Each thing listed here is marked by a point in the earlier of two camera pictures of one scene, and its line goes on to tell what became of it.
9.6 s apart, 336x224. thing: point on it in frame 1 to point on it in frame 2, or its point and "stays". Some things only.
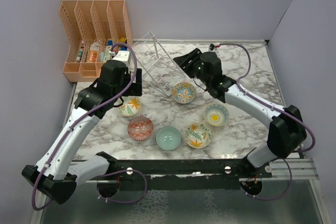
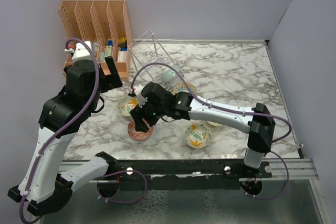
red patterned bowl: (140, 128) stays
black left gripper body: (135, 88) to (108, 82)
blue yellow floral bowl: (184, 92) stays
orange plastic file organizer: (92, 28) stays
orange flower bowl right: (198, 135) stays
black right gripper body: (193, 70) to (151, 114)
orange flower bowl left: (131, 106) stays
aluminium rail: (301, 168) stays
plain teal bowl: (168, 138) to (170, 76)
